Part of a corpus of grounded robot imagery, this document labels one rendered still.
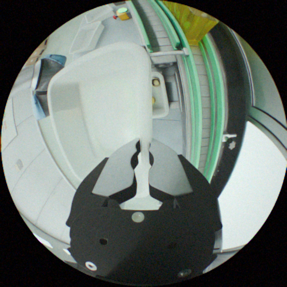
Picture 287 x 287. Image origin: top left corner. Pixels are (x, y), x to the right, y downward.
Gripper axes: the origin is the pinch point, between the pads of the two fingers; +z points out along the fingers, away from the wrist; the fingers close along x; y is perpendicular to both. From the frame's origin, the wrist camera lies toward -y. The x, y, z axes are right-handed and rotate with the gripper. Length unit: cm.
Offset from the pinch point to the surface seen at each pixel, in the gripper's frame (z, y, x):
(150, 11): 23, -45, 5
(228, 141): 7.4, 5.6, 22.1
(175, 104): 33.4, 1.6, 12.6
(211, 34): 24, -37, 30
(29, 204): -49, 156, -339
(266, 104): -0.5, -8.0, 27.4
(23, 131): 89, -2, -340
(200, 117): 12.3, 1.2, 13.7
